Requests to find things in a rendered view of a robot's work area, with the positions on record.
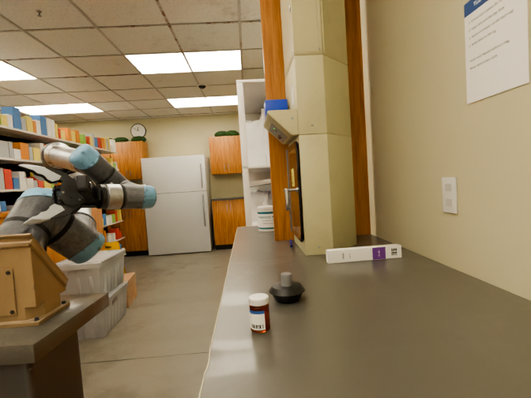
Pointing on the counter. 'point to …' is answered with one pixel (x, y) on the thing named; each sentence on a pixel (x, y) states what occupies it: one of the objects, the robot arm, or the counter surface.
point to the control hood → (284, 122)
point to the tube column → (313, 29)
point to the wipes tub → (265, 218)
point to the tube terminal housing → (323, 152)
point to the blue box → (275, 105)
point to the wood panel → (273, 43)
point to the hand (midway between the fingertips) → (20, 193)
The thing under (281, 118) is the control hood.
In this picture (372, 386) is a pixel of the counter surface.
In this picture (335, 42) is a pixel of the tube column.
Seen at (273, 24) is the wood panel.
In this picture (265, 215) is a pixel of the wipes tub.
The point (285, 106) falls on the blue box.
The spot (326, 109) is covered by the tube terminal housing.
